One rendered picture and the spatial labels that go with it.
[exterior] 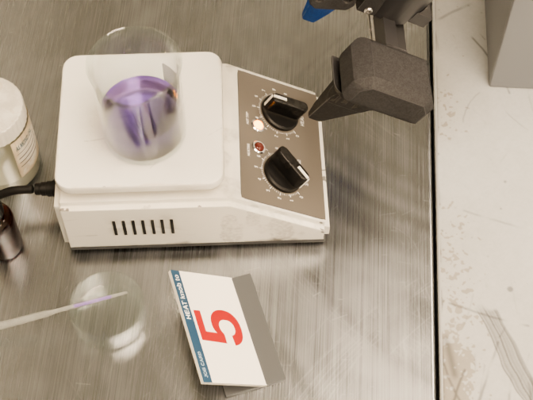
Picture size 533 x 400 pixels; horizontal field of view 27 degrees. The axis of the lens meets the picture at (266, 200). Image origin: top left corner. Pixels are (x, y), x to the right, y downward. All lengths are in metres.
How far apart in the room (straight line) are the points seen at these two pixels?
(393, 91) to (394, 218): 0.20
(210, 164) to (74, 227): 0.11
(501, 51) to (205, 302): 0.32
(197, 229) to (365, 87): 0.20
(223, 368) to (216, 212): 0.11
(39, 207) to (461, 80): 0.36
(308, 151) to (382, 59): 0.18
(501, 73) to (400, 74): 0.25
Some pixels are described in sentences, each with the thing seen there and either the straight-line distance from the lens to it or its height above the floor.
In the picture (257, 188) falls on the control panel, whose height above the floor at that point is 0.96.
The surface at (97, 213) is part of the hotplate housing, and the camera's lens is 0.81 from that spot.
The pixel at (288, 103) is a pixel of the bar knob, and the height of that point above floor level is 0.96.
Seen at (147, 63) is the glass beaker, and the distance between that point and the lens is 0.79.
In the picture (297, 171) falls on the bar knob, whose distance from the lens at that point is 0.81.
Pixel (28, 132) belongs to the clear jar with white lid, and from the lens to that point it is 0.86.
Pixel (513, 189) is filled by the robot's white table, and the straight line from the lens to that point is 0.90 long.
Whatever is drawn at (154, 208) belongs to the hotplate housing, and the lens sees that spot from 0.80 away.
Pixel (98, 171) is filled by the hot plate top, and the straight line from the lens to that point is 0.79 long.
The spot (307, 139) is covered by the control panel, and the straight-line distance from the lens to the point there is 0.86.
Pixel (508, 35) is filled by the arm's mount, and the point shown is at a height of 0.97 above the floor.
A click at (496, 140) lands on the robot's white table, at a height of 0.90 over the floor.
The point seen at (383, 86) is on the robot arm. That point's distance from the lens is 0.69.
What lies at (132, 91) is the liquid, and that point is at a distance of 0.79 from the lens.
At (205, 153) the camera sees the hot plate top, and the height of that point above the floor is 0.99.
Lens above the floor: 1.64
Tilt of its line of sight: 58 degrees down
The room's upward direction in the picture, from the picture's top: straight up
